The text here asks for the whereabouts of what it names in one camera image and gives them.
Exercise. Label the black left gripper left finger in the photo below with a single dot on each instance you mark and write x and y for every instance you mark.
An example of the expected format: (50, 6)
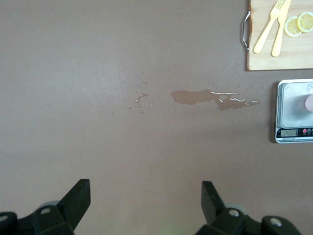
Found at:
(61, 218)

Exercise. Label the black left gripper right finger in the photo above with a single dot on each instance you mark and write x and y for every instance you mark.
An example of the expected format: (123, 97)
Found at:
(220, 218)

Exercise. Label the pink plastic cup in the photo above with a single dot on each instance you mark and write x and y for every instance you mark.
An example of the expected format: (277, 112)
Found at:
(310, 102)

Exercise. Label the spilled liquid puddle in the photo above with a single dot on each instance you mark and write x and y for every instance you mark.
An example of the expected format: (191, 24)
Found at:
(193, 96)

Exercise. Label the silver digital kitchen scale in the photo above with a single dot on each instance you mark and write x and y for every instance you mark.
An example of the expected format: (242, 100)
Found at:
(293, 110)

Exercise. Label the brown table cover mat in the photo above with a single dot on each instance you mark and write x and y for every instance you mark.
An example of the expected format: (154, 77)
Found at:
(97, 61)

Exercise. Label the wooden cutting board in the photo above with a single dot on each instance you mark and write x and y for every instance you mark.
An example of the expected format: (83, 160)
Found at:
(298, 56)

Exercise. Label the yellow plastic fork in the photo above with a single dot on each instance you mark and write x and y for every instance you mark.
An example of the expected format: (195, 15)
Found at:
(262, 39)

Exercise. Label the yellow plastic knife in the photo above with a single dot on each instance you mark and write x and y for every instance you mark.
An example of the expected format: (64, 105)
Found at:
(278, 41)

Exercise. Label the yellow lemon slice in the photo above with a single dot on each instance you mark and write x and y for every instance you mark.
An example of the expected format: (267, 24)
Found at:
(306, 22)
(291, 27)

